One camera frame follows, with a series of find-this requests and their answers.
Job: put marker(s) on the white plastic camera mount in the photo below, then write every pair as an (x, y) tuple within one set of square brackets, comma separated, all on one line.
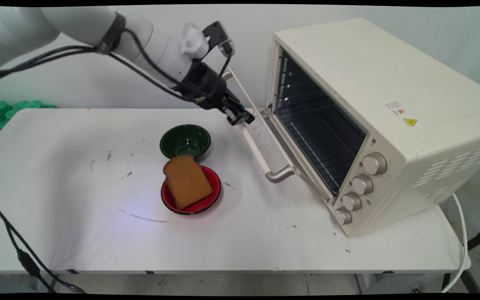
[(193, 41)]

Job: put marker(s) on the green foam mat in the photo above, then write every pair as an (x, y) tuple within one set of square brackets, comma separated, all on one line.
[(11, 110)]

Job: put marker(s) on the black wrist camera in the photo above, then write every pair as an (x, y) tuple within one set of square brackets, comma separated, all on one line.
[(217, 35)]

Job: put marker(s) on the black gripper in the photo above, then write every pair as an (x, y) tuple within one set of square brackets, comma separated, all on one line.
[(202, 85)]

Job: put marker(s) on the yellow warning sticker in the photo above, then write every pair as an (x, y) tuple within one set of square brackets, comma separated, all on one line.
[(410, 122)]

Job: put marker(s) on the red enamel bowl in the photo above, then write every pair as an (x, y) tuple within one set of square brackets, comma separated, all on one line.
[(211, 196)]

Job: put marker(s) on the metal oven rack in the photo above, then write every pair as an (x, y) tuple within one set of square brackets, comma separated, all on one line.
[(321, 141)]

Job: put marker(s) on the silver oven knob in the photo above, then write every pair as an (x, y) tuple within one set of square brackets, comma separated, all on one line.
[(351, 201), (343, 216), (374, 163), (362, 184)]

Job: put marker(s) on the cream toaster oven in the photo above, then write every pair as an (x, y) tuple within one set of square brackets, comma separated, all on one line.
[(390, 83)]

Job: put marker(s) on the green enamel bowl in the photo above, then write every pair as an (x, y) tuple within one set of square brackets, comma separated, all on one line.
[(185, 141)]

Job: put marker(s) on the brown bread slice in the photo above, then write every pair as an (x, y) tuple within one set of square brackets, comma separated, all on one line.
[(186, 181)]

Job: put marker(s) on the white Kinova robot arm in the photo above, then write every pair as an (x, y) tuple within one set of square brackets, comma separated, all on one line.
[(77, 23)]

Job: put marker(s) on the white product label sticker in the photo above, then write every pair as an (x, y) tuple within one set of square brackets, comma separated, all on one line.
[(396, 109)]

